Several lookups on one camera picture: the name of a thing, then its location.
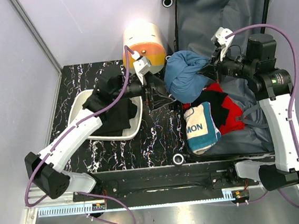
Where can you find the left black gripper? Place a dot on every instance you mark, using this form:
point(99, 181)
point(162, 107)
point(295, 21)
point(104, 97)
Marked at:
point(154, 101)

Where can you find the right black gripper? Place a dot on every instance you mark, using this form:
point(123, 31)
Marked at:
point(215, 70)

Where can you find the blue cloth garment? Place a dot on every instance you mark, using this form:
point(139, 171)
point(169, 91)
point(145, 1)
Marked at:
point(182, 78)

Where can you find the white teal printed towel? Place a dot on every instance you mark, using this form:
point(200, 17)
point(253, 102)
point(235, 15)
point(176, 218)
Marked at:
point(201, 132)

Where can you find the black white space suitcase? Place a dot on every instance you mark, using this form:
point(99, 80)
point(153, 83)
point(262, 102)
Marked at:
point(196, 23)

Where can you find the white plastic basin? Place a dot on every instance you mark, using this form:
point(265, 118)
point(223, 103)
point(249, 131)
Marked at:
point(127, 134)

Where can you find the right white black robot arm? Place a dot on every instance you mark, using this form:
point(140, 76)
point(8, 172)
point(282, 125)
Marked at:
point(274, 93)

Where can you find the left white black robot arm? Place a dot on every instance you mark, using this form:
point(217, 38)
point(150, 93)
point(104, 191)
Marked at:
point(46, 168)

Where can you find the red black garment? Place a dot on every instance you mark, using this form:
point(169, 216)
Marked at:
point(225, 113)

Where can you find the orange white drawer box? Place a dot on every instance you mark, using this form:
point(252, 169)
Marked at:
point(146, 39)

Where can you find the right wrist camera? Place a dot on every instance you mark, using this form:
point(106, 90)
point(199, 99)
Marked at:
point(221, 42)

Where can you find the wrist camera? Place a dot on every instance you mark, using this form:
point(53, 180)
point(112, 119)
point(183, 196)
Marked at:
point(221, 42)
point(142, 66)

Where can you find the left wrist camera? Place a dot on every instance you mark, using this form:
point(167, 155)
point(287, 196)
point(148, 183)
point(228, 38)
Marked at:
point(142, 66)

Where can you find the slotted cable duct rail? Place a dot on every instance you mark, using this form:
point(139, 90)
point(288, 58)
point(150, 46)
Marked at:
point(136, 204)

